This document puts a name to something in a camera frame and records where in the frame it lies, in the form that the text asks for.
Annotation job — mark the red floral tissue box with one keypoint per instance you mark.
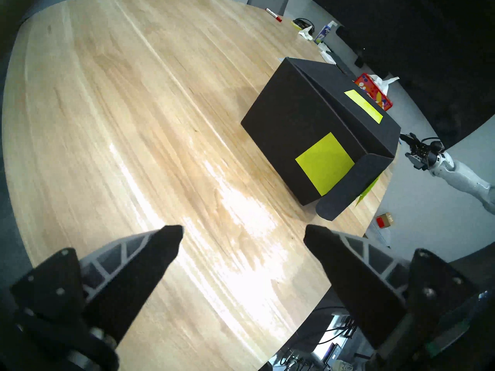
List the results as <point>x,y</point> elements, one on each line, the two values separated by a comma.
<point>367,84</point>

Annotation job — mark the black cardboard box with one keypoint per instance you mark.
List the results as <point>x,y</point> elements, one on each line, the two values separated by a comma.
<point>294,115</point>

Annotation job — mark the crumpled white tissue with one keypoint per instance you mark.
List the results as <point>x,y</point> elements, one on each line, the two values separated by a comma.
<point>327,54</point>
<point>305,33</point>

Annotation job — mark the whiteboard cleaner spray bottle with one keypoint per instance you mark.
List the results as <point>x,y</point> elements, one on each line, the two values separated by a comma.
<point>324,32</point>

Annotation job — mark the yellow-green sticky note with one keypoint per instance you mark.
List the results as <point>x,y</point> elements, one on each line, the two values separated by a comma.
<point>363,105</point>
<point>367,188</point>
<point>325,161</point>

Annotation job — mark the black keyboard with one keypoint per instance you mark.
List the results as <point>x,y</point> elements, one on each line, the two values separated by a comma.
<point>344,67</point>

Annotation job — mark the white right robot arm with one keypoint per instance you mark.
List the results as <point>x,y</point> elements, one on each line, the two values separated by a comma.
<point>464,177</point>

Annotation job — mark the red whiteboard marker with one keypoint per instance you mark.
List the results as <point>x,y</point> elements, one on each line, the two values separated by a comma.
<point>273,14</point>

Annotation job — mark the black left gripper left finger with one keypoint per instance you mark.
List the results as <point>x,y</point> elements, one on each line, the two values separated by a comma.
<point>127,281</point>

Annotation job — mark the black wall screen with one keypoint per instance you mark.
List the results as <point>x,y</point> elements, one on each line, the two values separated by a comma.
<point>425,34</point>

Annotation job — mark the small red label carton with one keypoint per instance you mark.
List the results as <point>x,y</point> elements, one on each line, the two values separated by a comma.
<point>384,220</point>

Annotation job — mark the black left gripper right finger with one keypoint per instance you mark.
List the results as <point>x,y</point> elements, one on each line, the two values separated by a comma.
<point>359,281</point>

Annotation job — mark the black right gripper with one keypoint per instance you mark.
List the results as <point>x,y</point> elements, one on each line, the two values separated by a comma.
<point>430,154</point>

